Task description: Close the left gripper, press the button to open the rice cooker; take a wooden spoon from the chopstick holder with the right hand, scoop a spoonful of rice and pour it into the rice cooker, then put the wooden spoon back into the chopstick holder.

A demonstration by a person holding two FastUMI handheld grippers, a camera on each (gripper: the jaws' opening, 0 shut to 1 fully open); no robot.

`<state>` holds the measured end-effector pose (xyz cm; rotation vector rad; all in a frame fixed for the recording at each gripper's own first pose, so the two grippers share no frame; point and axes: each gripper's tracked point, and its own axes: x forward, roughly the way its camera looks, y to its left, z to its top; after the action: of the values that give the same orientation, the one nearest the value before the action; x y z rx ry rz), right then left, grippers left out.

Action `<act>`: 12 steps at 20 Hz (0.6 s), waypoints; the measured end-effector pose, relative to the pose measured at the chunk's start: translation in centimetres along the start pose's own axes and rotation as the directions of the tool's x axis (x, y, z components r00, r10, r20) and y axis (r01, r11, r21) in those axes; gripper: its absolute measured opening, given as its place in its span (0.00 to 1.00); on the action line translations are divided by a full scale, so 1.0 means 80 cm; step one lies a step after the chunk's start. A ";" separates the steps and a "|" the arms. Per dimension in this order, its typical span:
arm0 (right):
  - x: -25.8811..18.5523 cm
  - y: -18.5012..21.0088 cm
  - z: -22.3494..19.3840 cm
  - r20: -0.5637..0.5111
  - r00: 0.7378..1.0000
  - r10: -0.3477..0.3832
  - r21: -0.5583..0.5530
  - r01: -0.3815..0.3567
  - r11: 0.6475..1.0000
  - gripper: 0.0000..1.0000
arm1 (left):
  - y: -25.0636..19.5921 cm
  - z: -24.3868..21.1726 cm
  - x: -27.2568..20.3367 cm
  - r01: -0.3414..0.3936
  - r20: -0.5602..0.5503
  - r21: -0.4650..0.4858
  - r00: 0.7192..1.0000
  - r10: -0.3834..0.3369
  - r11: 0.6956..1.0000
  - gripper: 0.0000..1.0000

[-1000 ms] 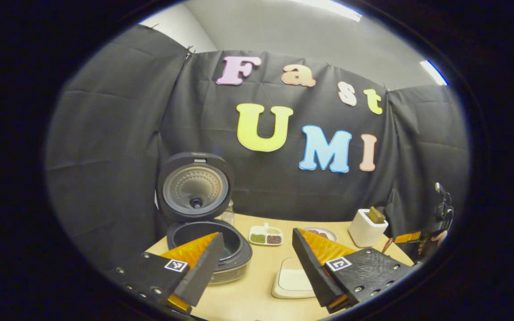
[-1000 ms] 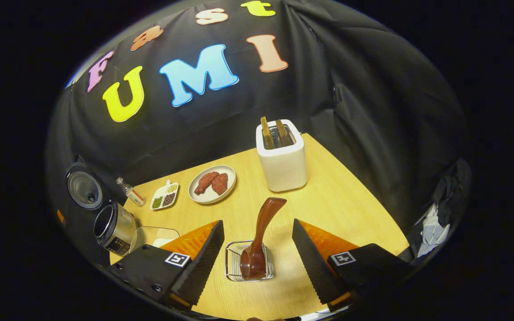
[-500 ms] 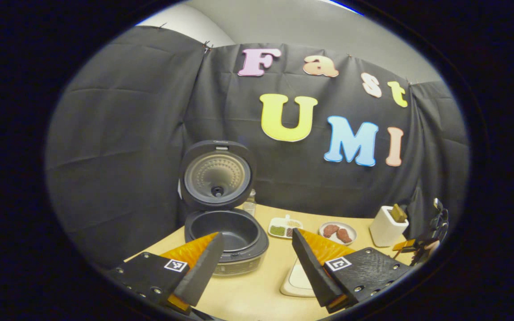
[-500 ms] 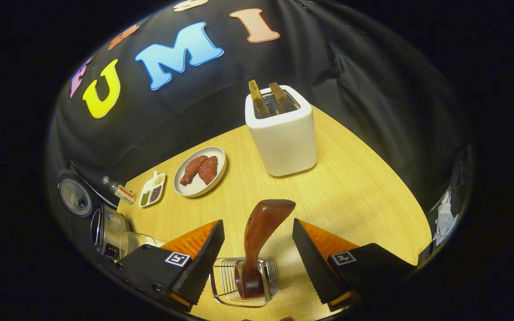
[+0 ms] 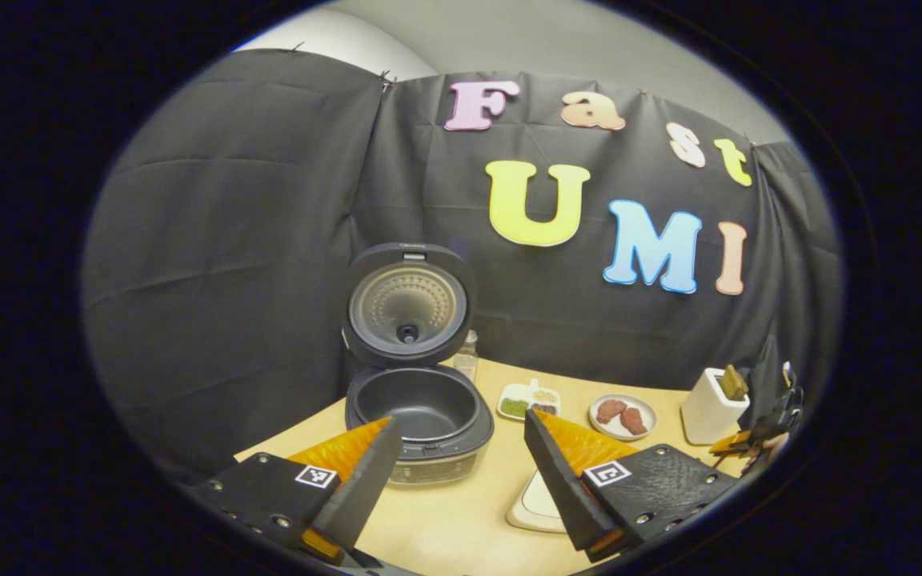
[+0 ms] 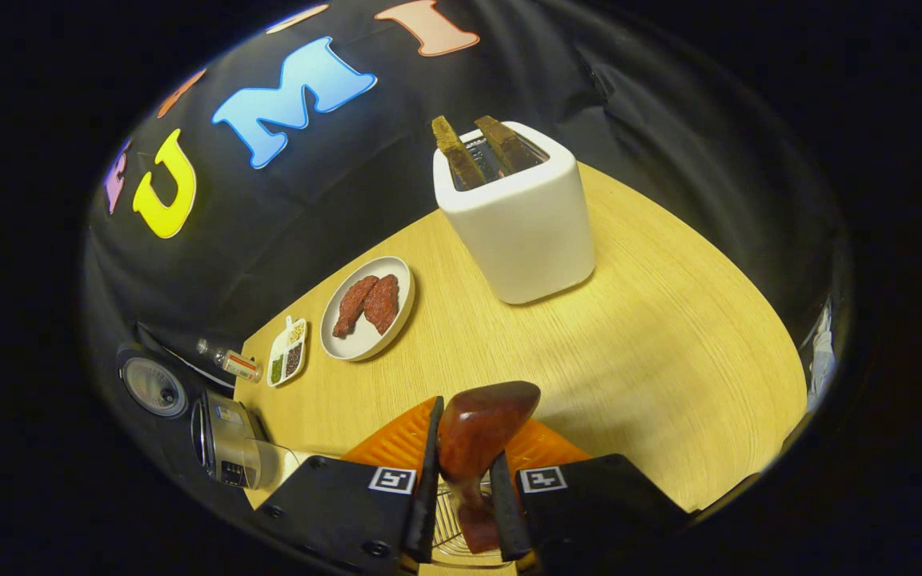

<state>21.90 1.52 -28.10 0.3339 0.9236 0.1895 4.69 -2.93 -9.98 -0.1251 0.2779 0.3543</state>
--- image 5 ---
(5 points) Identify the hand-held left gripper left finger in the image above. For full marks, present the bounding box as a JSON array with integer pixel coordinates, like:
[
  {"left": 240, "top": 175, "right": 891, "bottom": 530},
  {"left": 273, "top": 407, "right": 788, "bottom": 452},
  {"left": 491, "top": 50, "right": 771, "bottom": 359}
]
[{"left": 189, "top": 416, "right": 403, "bottom": 565}]

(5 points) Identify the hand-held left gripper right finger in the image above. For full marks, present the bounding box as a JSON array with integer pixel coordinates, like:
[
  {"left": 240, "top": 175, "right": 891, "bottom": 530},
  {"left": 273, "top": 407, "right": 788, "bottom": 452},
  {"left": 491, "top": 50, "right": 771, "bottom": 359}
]
[{"left": 523, "top": 410, "right": 742, "bottom": 561}]

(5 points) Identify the dark grey rice cooker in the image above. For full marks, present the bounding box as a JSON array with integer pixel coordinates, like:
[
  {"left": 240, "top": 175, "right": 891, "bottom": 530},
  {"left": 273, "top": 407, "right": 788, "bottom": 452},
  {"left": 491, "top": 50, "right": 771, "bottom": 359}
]
[{"left": 341, "top": 242, "right": 495, "bottom": 486}]

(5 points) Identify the white utensil holder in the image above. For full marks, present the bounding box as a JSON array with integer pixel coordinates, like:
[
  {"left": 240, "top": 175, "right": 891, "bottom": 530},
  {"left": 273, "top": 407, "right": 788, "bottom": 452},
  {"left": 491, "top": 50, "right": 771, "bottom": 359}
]
[{"left": 680, "top": 367, "right": 750, "bottom": 446}]

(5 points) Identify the clear glass dish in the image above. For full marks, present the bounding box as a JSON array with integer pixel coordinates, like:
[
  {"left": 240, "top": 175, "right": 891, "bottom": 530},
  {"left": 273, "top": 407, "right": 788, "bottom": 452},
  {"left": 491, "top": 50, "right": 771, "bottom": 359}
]
[{"left": 506, "top": 468, "right": 570, "bottom": 534}]

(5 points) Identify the white round plate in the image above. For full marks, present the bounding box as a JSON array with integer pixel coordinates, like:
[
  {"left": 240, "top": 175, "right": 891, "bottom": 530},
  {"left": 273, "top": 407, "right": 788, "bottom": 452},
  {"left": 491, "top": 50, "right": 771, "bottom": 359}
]
[{"left": 588, "top": 394, "right": 658, "bottom": 442}]

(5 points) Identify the white divided bean dish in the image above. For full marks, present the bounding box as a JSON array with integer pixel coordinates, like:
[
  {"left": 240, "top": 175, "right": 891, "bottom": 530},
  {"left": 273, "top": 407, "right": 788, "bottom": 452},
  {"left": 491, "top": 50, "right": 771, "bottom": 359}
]
[{"left": 496, "top": 379, "right": 562, "bottom": 422}]

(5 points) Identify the small glass bottle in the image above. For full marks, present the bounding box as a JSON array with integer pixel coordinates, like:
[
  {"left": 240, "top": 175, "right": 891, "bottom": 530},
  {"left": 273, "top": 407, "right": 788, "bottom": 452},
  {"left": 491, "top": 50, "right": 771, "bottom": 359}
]
[{"left": 453, "top": 330, "right": 479, "bottom": 383}]

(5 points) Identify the black backdrop cloth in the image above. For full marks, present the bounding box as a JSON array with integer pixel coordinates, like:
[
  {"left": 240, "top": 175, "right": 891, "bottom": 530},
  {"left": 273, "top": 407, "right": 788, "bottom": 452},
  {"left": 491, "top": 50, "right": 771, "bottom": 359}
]
[{"left": 81, "top": 48, "right": 842, "bottom": 481}]

